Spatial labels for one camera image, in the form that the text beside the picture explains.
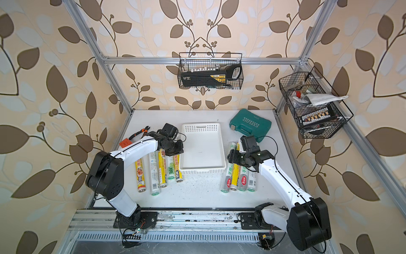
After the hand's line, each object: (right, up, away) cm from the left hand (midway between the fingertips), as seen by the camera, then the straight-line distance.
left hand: (185, 150), depth 89 cm
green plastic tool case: (+38, +18, +19) cm, 46 cm away
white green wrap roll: (+24, -15, -7) cm, 29 cm away
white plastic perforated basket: (+10, -3, +10) cm, 14 cm away
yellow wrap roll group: (+28, -12, -3) cm, 31 cm away
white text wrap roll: (+36, -15, -7) cm, 40 cm away
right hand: (+27, -3, -5) cm, 27 cm away
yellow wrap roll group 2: (-3, -12, -3) cm, 13 cm away
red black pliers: (-32, +11, +19) cm, 39 cm away
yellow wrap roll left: (-13, -8, +1) cm, 16 cm away
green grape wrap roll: (-8, -9, -2) cm, 12 cm away
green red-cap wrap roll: (+32, -14, -6) cm, 35 cm away
